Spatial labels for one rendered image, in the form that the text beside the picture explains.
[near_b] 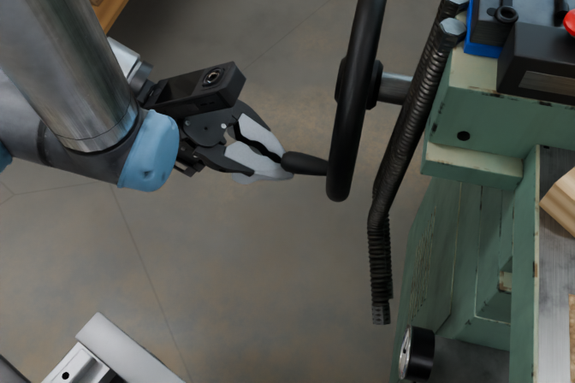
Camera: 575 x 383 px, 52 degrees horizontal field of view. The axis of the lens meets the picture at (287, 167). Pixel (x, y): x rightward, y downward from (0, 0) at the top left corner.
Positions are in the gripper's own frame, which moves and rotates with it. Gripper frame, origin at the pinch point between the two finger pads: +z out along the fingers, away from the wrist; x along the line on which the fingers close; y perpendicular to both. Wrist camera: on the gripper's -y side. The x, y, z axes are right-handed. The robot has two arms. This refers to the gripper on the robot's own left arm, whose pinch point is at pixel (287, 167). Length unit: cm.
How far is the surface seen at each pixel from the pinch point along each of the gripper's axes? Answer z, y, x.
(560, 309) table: 17.4, -24.1, 14.3
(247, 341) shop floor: 30, 72, 0
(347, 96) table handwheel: -1.9, -15.3, -0.6
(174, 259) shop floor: 9, 83, -14
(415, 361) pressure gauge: 21.3, -1.7, 14.9
